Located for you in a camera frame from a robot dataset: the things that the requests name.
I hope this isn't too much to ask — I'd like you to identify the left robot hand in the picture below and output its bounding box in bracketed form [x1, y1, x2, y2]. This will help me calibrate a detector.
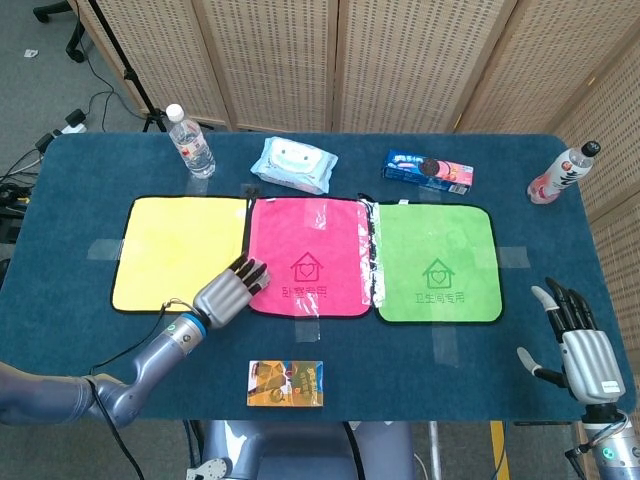
[192, 253, 271, 330]

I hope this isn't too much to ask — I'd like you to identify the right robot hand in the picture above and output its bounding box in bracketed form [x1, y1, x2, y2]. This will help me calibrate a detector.
[517, 278, 626, 405]

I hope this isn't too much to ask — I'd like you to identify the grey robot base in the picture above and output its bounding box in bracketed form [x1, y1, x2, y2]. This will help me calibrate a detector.
[187, 419, 416, 480]

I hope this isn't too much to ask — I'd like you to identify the clear water bottle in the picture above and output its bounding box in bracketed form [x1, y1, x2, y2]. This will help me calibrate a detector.
[165, 103, 217, 180]

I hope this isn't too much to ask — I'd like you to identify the pink drink bottle black cap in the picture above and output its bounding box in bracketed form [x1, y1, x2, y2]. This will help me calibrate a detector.
[526, 140, 601, 205]

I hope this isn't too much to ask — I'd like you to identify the blue cookie box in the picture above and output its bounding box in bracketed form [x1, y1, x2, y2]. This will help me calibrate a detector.
[382, 149, 475, 195]

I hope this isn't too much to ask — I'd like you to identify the yellow microfiber cloth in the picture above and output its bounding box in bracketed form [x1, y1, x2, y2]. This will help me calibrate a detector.
[109, 195, 250, 315]

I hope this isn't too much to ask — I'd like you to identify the pink microfiber cloth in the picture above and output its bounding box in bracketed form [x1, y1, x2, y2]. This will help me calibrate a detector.
[243, 196, 374, 320]

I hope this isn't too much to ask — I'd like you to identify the light blue wet wipes pack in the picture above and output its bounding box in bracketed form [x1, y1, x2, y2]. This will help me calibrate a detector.
[249, 136, 339, 196]

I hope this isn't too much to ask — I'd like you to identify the blue felt table cover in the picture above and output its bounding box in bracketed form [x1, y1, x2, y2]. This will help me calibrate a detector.
[0, 130, 637, 422]

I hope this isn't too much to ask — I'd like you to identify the grey metal table leg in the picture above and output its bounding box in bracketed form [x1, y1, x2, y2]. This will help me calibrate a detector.
[428, 421, 444, 480]

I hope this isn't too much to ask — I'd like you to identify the green microfiber cloth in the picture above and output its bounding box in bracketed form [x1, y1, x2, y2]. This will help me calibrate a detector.
[373, 201, 504, 325]

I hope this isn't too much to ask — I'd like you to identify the white power strip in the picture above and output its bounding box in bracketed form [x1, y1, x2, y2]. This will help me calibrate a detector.
[59, 109, 89, 136]

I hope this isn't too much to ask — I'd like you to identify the black tripod stand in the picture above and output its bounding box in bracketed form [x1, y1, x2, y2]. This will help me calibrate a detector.
[87, 0, 169, 134]

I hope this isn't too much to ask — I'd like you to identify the wicker folding screen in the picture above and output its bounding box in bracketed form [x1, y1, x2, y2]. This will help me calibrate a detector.
[74, 0, 640, 480]

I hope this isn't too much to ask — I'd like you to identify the black office chair base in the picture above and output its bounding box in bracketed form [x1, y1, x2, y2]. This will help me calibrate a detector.
[33, 0, 89, 64]

